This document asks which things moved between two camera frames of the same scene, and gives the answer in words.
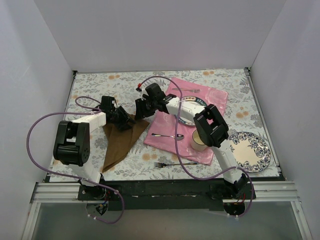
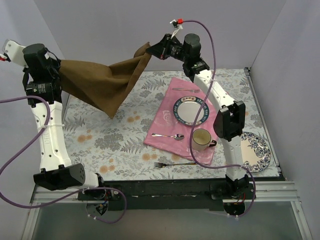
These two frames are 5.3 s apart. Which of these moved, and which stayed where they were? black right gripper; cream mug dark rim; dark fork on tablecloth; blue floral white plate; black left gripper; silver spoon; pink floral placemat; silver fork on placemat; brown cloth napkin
Moved: black left gripper; brown cloth napkin; black right gripper
Stayed: cream mug dark rim; dark fork on tablecloth; silver fork on placemat; silver spoon; pink floral placemat; blue floral white plate
